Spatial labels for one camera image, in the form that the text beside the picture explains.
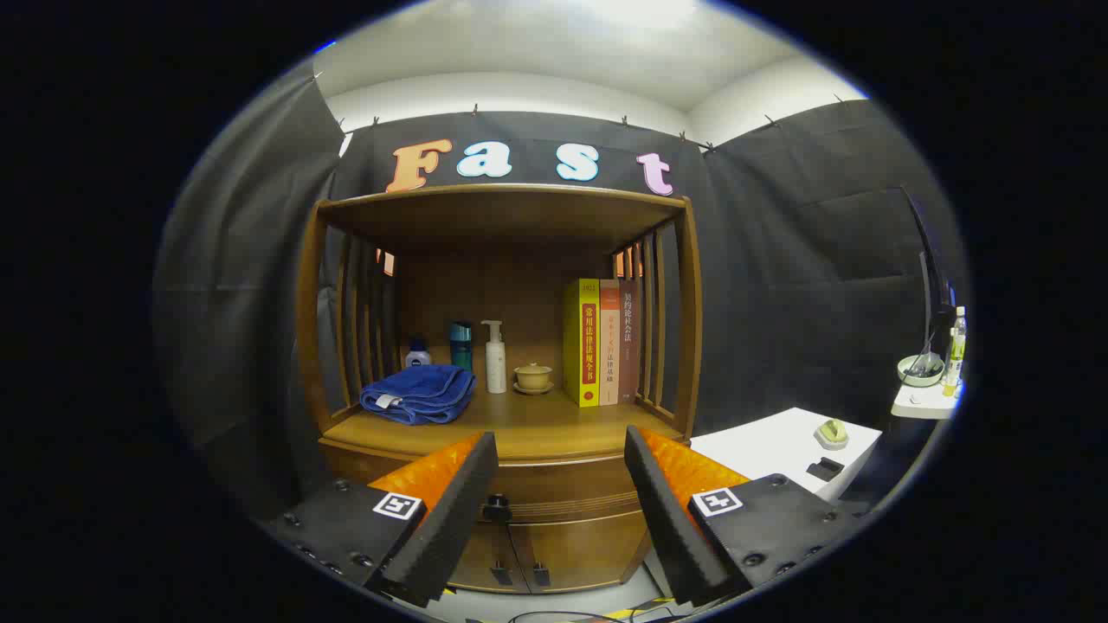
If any blue folded towel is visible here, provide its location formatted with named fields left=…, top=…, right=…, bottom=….
left=359, top=363, right=477, bottom=427

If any orange and white book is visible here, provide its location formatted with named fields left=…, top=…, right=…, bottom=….
left=599, top=279, right=621, bottom=406

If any yellow lidded teacup with saucer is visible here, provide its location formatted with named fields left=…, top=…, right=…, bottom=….
left=512, top=363, right=555, bottom=396

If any wooden countertop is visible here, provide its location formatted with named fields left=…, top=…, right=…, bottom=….
left=322, top=394, right=685, bottom=464

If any clear plastic drink bottle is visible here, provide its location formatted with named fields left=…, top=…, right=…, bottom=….
left=944, top=306, right=967, bottom=397

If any thick yellow book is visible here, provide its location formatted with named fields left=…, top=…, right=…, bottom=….
left=563, top=278, right=601, bottom=408

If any brown wooden drawer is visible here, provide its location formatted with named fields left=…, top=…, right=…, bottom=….
left=319, top=437, right=689, bottom=524

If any brown book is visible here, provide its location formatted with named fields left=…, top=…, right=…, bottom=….
left=618, top=279, right=641, bottom=402

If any black floor cable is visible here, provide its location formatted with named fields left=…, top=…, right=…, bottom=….
left=467, top=606, right=693, bottom=623

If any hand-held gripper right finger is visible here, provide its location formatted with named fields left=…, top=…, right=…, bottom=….
left=623, top=424, right=871, bottom=608

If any pale green bowl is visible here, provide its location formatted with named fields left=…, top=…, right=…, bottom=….
left=898, top=353, right=945, bottom=388

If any white side cabinet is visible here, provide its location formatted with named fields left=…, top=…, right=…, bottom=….
left=690, top=407, right=884, bottom=503

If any white pump bottle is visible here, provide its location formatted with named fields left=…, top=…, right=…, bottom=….
left=481, top=320, right=508, bottom=395

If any white side table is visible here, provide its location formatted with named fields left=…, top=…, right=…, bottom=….
left=892, top=381, right=962, bottom=421

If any brown wooden cabinet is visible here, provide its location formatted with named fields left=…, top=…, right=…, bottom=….
left=294, top=183, right=704, bottom=596

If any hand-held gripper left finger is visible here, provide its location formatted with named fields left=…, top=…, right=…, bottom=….
left=264, top=431, right=500, bottom=608

